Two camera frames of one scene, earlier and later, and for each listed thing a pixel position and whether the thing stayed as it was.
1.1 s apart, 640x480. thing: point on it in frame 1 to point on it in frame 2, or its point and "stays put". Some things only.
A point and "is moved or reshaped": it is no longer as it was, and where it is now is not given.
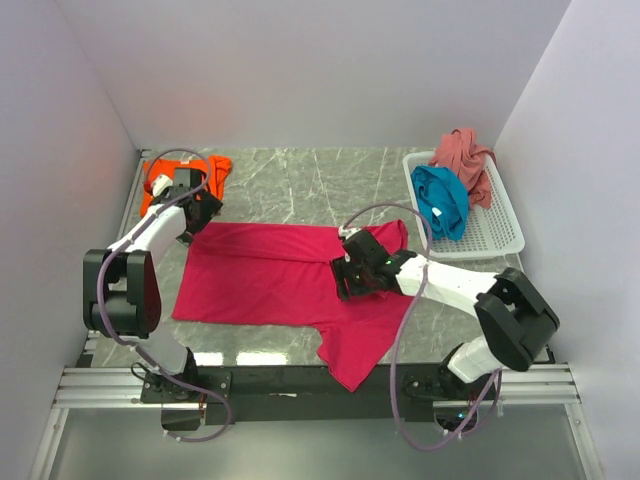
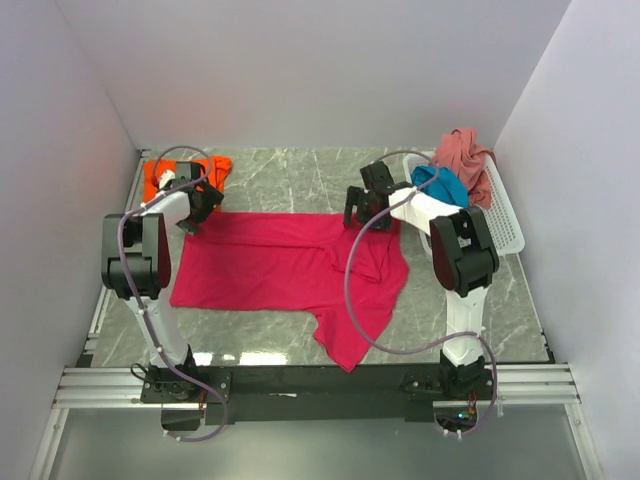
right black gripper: (342, 269) to (356, 197)
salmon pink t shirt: (472, 162) stays put
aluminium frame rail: (101, 388) stays put
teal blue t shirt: (443, 198) stays put
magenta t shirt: (284, 275) is moved or reshaped
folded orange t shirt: (216, 169) stays put
